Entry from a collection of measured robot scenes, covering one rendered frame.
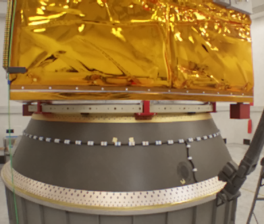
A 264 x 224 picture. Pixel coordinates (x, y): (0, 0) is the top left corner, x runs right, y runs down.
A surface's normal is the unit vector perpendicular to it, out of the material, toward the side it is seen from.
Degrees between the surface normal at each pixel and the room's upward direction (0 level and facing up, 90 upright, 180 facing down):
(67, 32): 83
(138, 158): 62
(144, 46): 90
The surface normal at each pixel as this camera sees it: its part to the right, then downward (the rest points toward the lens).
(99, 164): -0.08, -0.44
